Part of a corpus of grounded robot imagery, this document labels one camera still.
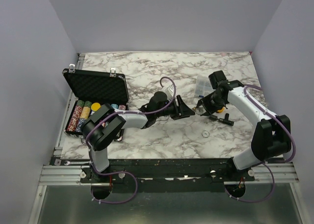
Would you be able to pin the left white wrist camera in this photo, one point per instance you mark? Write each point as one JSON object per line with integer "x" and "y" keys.
{"x": 169, "y": 91}

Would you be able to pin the white poker chip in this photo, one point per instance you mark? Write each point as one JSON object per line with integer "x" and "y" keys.
{"x": 199, "y": 111}
{"x": 205, "y": 134}

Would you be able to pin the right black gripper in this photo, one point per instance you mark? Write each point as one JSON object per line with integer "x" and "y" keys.
{"x": 210, "y": 109}

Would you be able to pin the yellow dealer button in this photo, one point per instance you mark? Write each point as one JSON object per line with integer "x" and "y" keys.
{"x": 95, "y": 106}

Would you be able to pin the clear plastic screw organizer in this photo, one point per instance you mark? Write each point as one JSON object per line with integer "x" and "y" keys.
{"x": 203, "y": 87}

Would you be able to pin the black mounting rail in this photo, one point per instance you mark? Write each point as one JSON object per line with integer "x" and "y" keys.
{"x": 166, "y": 175}

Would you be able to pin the black poker chip case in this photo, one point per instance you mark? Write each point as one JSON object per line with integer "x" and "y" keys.
{"x": 92, "y": 89}

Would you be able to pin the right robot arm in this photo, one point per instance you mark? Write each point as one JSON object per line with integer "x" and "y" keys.
{"x": 272, "y": 136}

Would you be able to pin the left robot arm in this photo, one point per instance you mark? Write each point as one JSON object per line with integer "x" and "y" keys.
{"x": 102, "y": 128}

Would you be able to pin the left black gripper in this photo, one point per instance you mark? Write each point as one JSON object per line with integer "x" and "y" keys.
{"x": 182, "y": 110}

